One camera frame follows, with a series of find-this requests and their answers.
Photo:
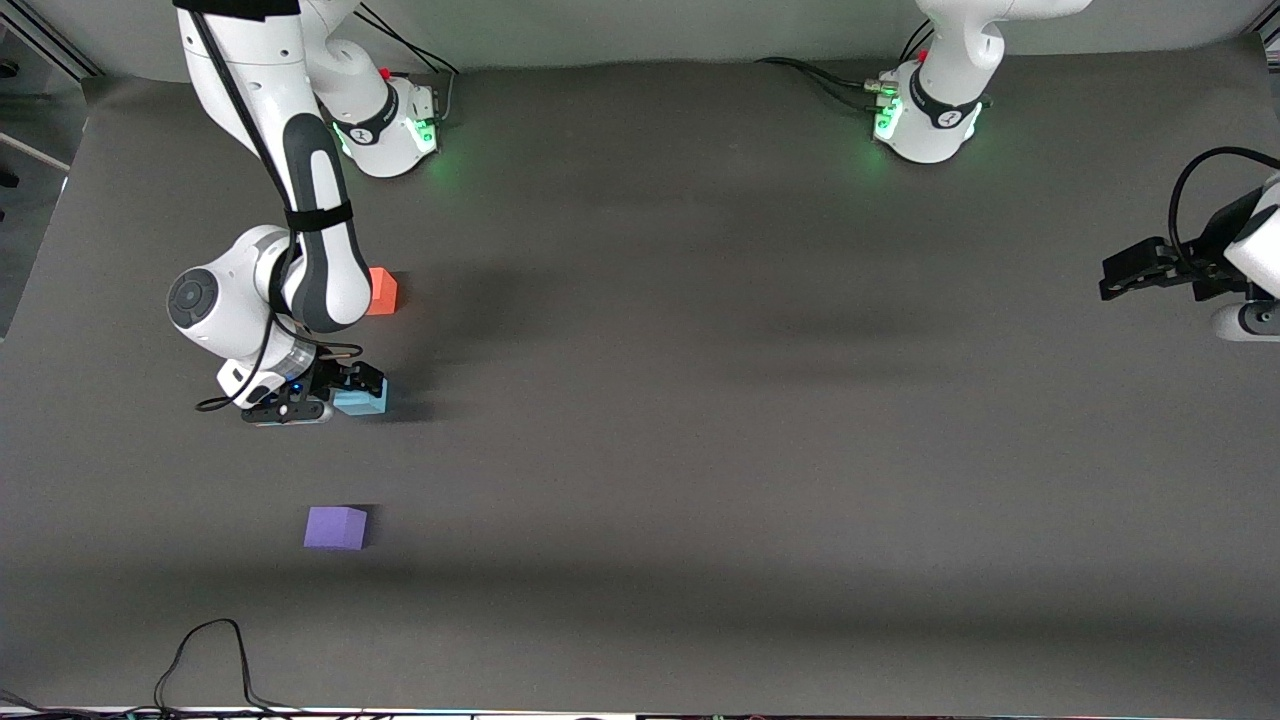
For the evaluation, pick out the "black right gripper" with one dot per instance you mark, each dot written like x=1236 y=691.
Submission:
x=333 y=379

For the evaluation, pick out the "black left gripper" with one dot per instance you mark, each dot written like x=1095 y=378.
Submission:
x=1206 y=262

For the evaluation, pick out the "light blue foam block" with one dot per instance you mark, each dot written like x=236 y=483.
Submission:
x=362 y=402

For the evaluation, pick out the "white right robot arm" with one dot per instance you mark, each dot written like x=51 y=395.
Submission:
x=320 y=230

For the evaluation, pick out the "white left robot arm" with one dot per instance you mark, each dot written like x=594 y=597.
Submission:
x=950 y=60

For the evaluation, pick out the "orange foam block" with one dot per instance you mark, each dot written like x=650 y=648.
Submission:
x=383 y=292

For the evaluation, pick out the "purple foam block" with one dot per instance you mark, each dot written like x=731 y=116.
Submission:
x=335 y=527

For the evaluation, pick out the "dark grey table mat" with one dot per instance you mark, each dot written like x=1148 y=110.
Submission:
x=700 y=500

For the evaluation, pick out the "thin light bar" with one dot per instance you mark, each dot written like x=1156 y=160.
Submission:
x=35 y=151

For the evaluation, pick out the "aluminium frame bar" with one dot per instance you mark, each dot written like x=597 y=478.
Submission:
x=1268 y=38
x=50 y=42

